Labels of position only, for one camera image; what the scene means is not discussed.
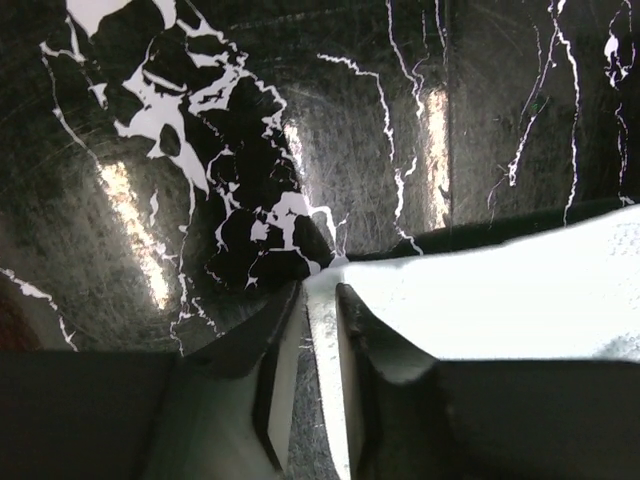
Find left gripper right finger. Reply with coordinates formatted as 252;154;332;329
335;283;639;479

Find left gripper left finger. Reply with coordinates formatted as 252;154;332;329
1;282;301;479

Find white towel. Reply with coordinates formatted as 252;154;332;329
304;206;639;478

